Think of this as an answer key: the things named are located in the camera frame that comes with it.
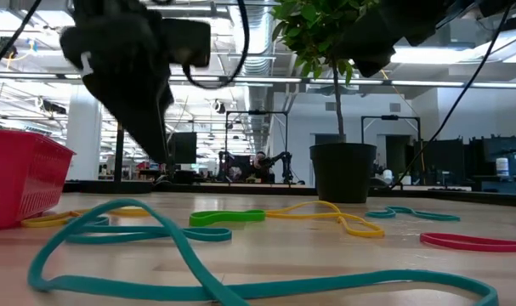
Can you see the black round plant pot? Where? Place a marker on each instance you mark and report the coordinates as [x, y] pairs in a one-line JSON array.
[[342, 174]]

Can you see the person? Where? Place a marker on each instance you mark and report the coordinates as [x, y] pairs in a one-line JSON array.
[[259, 161]]

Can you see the red plastic slotted basket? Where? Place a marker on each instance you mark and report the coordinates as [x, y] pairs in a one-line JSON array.
[[28, 178]]

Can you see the green rubber band loop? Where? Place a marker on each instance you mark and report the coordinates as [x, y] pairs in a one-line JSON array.
[[223, 217]]

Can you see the red rubber band loop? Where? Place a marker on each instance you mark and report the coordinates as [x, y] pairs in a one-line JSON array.
[[466, 243]]

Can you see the black metal gantry frame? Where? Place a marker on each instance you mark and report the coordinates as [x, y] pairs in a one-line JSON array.
[[257, 113], [389, 117]]

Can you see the green leafy small tree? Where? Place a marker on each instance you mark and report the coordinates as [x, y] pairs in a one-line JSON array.
[[308, 21]]

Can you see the black table edge rail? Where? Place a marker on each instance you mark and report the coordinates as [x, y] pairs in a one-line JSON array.
[[453, 195]]

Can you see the yellow rubber band loop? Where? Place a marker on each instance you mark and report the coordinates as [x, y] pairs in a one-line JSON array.
[[45, 220], [368, 232]]

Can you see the silver ceiling ventilation duct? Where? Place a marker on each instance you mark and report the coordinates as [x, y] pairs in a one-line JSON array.
[[257, 25]]

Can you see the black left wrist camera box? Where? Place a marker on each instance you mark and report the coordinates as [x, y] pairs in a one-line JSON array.
[[189, 42]]

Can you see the black office workstation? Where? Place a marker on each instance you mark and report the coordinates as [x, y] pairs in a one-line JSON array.
[[449, 161]]

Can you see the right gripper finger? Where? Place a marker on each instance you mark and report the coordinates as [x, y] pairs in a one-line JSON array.
[[372, 51]]

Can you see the black computer monitor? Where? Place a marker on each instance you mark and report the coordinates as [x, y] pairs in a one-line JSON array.
[[185, 146]]

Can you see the black ceiling dome device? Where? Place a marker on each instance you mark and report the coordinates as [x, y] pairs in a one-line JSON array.
[[5, 47]]

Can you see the background black robot arms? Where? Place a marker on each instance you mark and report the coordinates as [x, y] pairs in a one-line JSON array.
[[283, 159]]

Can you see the teal rubber band loop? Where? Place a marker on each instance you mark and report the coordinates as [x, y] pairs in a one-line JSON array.
[[436, 217], [206, 234], [113, 290]]

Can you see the white plastic jar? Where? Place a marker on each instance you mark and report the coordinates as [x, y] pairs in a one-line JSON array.
[[502, 166]]

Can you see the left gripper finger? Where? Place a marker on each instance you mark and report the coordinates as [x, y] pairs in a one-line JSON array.
[[143, 123]]

